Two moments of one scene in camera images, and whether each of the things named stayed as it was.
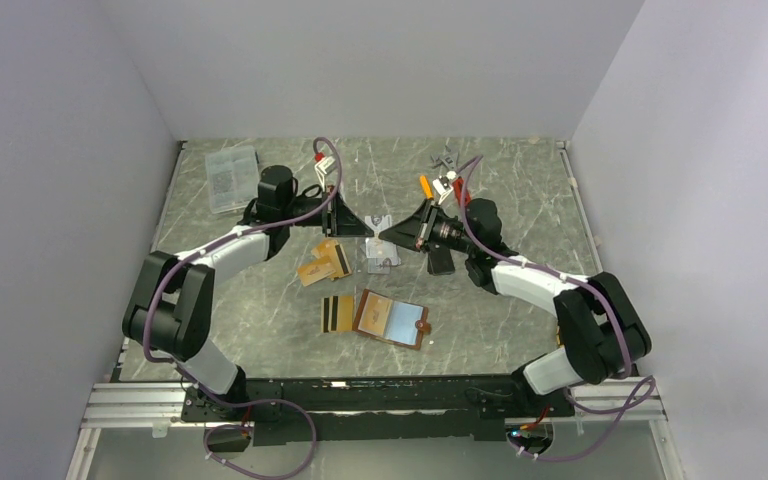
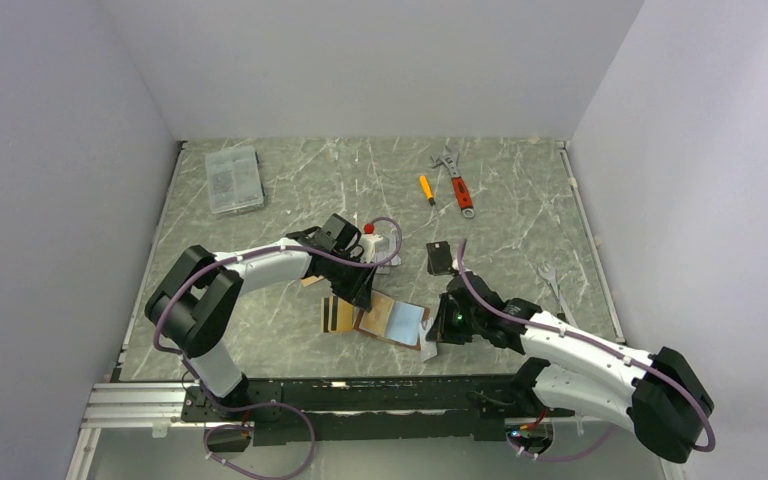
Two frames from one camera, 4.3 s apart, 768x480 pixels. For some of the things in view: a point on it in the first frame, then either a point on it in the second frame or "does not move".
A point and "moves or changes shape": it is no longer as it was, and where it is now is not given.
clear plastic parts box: x=232 y=178 does not move
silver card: x=378 y=223 moves or changes shape
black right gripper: x=415 y=232 -> x=441 y=330
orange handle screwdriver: x=427 y=188 does not move
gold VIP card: x=375 y=314 does not move
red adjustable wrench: x=448 y=160 does not move
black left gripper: x=342 y=222 -> x=352 y=293
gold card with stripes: x=337 y=314 does not move
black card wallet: x=440 y=261 does not move
